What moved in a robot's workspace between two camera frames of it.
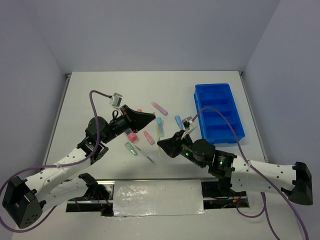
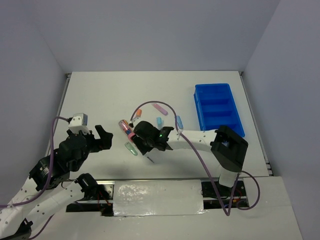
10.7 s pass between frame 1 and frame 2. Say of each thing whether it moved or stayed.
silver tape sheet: stayed
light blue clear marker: stayed
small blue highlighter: stayed
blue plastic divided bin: stayed
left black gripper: moved
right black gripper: moved
